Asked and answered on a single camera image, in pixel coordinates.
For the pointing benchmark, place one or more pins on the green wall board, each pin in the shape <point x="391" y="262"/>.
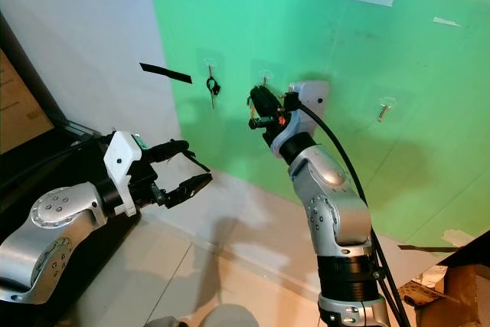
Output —
<point x="352" y="44"/>

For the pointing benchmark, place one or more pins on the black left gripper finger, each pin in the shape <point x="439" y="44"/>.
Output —
<point x="168" y="148"/>
<point x="193" y="188"/>

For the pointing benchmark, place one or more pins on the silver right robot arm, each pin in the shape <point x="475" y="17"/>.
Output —
<point x="341" y="212"/>

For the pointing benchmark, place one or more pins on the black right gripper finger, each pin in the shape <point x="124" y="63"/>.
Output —
<point x="265" y="99"/>
<point x="254" y="109"/>

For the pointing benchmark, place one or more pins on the tiny white tape piece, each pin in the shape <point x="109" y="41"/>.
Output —
<point x="447" y="21"/>

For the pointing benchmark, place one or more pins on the clear adhesive wall hook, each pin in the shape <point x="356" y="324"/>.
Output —
<point x="209" y="63"/>
<point x="266" y="76"/>
<point x="387" y="102"/>

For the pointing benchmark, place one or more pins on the black keys bunch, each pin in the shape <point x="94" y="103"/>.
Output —
<point x="212" y="86"/>

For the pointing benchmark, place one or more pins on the long black tape strip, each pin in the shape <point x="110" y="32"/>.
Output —
<point x="166" y="73"/>

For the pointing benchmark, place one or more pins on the cream tape scrap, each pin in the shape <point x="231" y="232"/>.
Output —
<point x="459" y="237"/>

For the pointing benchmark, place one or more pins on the tall brown cardboard box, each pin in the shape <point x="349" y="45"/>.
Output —
<point x="19" y="109"/>

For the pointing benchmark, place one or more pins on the torn brown cardboard pile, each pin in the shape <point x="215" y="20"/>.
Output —
<point x="455" y="285"/>

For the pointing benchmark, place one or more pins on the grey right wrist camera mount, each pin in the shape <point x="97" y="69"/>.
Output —
<point x="312" y="101"/>

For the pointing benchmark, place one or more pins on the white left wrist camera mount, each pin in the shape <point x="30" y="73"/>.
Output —
<point x="122" y="158"/>

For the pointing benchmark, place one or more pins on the keys with red tag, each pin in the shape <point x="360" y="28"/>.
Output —
<point x="250" y="111"/>

